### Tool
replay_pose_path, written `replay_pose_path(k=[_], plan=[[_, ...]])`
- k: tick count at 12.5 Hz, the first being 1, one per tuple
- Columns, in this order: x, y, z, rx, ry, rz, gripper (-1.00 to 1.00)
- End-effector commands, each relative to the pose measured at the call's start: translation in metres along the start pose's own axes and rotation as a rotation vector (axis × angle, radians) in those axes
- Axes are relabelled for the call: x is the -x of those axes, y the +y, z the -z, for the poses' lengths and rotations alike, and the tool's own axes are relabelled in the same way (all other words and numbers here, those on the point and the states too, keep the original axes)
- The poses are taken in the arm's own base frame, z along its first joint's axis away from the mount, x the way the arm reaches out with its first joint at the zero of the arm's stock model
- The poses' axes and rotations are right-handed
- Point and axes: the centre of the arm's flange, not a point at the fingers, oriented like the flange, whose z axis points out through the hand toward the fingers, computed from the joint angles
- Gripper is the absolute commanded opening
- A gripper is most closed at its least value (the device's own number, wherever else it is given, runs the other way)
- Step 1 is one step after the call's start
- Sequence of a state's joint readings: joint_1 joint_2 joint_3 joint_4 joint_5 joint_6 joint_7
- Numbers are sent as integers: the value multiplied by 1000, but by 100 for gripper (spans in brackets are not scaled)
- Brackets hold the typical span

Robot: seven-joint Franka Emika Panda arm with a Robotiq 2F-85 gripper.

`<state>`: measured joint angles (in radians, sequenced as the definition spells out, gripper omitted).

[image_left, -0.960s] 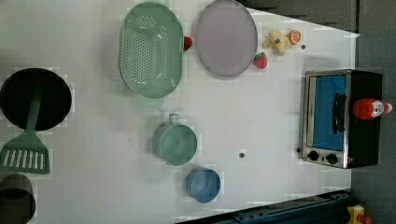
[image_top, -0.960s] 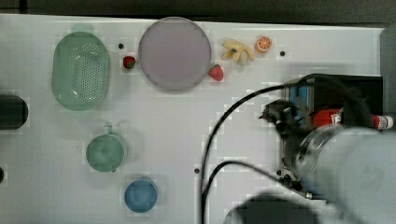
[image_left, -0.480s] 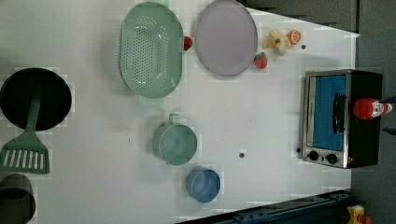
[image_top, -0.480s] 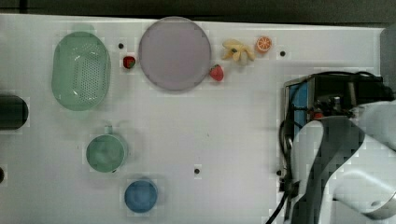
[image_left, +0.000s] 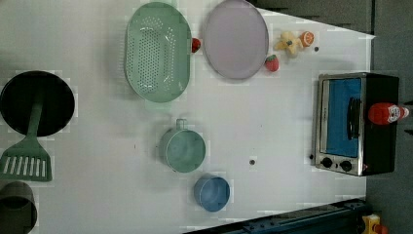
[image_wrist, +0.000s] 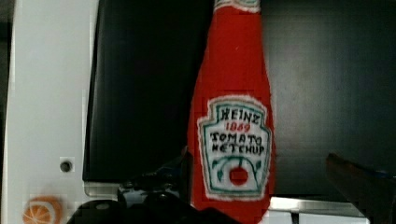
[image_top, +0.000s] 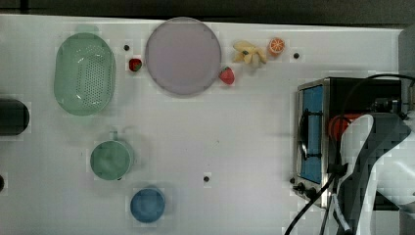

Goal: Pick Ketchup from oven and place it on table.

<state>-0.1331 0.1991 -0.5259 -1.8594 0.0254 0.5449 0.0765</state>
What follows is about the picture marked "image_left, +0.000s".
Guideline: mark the red plush ketchup bottle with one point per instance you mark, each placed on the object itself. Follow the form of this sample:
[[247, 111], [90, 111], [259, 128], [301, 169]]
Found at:
[[385, 113]]

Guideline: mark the black toaster oven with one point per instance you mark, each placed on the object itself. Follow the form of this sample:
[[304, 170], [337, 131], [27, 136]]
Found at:
[[347, 142]]

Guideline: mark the plush strawberry behind colander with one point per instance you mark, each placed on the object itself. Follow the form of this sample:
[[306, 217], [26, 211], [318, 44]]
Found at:
[[196, 45]]

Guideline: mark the blue cup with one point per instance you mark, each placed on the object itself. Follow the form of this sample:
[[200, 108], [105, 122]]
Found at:
[[212, 192]]

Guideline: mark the lilac round plate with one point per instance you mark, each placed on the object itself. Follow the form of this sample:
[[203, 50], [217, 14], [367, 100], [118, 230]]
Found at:
[[236, 39]]

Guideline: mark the plush strawberry by plate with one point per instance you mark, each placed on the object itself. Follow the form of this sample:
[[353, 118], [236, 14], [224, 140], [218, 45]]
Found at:
[[272, 63]]

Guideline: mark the green oval colander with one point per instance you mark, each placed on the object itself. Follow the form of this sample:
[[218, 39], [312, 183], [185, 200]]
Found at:
[[157, 60]]

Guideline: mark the yellow plush banana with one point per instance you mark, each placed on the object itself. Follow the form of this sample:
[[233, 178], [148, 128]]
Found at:
[[290, 43]]

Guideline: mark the plush orange slice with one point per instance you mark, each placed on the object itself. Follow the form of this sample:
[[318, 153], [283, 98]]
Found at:
[[307, 38]]

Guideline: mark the green slotted spatula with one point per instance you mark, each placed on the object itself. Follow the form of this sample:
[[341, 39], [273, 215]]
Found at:
[[27, 159]]

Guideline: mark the black frying pan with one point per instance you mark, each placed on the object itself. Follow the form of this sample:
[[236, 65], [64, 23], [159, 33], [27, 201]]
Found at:
[[42, 88]]

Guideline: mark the dark grey cylinder container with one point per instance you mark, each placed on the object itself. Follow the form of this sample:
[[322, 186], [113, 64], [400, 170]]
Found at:
[[18, 212]]

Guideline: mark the green cup with handle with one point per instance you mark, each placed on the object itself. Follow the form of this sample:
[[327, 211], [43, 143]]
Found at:
[[183, 150]]

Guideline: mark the blue metal frame rail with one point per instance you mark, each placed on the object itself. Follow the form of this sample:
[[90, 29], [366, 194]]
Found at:
[[336, 218]]

